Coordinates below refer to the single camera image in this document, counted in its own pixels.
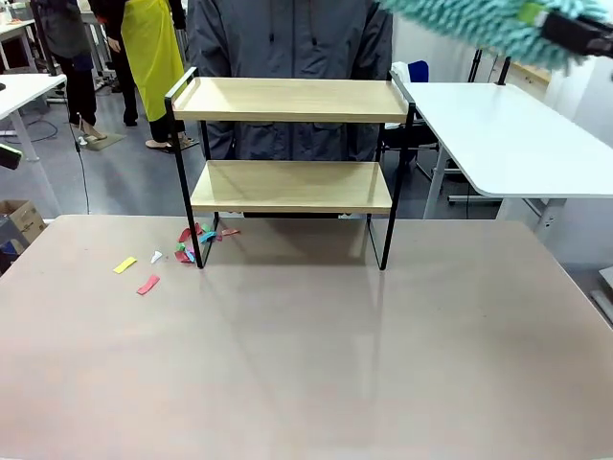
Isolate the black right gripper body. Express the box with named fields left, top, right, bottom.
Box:
left=541, top=10, right=613, bottom=58

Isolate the teal microfiber duster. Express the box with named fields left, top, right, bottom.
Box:
left=377, top=0, right=613, bottom=73

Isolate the wooden workbench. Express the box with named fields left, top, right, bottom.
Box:
left=478, top=47, right=552, bottom=86

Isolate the cardboard box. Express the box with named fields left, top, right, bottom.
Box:
left=0, top=199, right=48, bottom=255

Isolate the white desk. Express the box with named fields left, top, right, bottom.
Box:
left=0, top=74, right=68, bottom=163

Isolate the black tripod stand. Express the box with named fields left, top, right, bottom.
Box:
left=467, top=47, right=485, bottom=83

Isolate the green floor mat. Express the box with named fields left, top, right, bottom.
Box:
left=78, top=130, right=127, bottom=152

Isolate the blue chair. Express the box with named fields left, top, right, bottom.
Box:
left=406, top=60, right=431, bottom=86

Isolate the large white table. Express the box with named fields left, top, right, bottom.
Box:
left=388, top=70, right=613, bottom=236

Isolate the person in dark clothes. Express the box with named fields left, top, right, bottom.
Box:
left=31, top=0, right=110, bottom=143

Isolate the person in yellow apron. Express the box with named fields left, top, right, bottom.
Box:
left=102, top=0, right=189, bottom=155

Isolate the person in grey jacket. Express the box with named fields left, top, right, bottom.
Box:
left=185, top=0, right=395, bottom=163

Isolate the black floor cable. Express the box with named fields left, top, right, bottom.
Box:
left=74, top=112, right=93, bottom=215

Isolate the two-tier wooden shelf black frame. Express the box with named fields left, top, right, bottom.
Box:
left=164, top=66, right=417, bottom=272

